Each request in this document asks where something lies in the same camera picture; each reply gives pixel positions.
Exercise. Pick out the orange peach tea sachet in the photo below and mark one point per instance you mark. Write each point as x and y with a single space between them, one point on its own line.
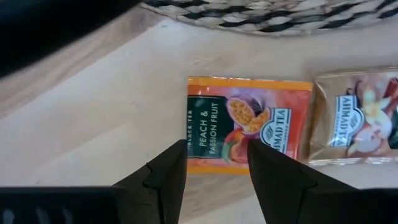
217 124

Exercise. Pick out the beige tea bag sachet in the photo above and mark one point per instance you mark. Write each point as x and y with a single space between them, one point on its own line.
351 118

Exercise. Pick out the round woven straw placemat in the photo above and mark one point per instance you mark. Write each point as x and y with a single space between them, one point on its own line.
264 15

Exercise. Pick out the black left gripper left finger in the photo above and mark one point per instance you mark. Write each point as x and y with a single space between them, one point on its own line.
168 186

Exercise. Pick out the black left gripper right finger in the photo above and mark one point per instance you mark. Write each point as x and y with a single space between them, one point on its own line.
273 186

